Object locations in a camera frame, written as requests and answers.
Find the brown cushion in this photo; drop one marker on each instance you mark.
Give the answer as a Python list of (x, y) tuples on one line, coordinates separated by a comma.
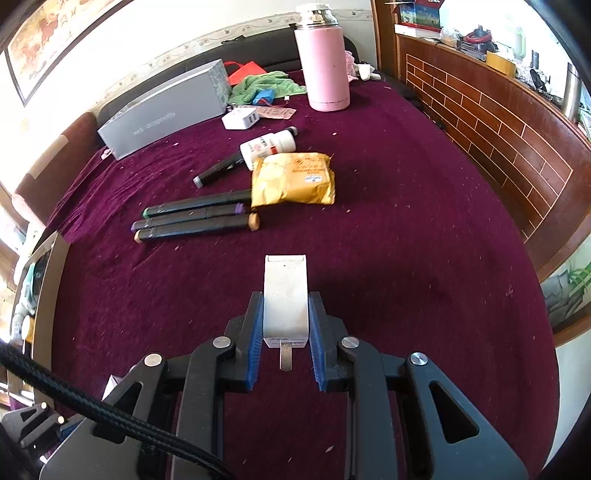
[(51, 166)]

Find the wall poster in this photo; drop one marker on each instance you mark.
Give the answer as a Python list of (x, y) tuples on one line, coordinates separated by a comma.
[(570, 295)]

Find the black marker grey cap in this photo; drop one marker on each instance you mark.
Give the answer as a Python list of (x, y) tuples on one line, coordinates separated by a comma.
[(217, 173)]

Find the small blue object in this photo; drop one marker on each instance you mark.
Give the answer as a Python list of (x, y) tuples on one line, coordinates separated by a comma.
[(264, 98)]

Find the small white object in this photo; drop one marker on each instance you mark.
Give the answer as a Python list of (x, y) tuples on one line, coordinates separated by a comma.
[(368, 72)]

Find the orange packet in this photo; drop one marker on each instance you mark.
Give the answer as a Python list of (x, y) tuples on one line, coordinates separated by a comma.
[(291, 180)]

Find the red bag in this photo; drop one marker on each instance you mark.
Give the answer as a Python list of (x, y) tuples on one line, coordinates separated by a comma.
[(244, 71)]

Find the wooden side table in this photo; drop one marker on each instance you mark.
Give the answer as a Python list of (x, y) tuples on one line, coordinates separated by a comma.
[(51, 286)]

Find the white charger plug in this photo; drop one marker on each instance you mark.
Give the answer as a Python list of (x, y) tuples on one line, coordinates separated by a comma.
[(240, 117)]

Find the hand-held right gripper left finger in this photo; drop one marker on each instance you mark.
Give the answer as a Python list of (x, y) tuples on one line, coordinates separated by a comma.
[(255, 346)]

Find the pink thermos bottle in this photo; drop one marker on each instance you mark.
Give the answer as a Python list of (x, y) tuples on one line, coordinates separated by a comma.
[(323, 64)]

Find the wooden brick-pattern cabinet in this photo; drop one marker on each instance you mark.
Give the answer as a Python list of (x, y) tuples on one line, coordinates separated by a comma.
[(498, 124)]

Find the green cloth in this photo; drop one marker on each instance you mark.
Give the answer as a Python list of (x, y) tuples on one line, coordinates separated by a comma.
[(258, 85)]

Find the colourful printed box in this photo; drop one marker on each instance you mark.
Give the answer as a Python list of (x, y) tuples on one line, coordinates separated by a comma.
[(420, 16)]

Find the white rectangular box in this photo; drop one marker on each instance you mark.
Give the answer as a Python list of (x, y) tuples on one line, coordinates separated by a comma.
[(285, 300)]

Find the white pill bottle red label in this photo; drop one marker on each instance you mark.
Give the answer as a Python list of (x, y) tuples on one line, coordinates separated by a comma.
[(268, 146)]

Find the steel cylinder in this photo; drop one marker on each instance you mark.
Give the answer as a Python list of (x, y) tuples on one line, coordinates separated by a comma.
[(572, 92)]

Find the black marker green caps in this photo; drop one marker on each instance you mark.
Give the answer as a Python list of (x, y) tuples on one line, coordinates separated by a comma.
[(194, 205)]

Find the red and black item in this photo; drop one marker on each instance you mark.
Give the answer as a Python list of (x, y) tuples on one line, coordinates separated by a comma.
[(479, 40)]

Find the pink plush toy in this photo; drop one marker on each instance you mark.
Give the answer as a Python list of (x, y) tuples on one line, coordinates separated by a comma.
[(351, 64)]

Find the long grey box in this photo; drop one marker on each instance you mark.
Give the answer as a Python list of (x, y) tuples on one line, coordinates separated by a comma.
[(161, 110)]

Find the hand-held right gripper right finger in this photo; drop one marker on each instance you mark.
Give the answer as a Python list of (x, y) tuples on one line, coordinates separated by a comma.
[(317, 346)]

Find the black marker purple caps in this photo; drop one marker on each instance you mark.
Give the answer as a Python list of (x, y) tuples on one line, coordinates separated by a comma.
[(184, 218)]

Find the black marker tan caps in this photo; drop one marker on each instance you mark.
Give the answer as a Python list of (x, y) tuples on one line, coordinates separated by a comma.
[(194, 229)]

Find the yellow box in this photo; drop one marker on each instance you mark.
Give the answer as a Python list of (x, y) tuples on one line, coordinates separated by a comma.
[(501, 63)]

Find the framed painting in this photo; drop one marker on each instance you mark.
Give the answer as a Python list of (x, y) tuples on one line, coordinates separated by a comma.
[(55, 41)]

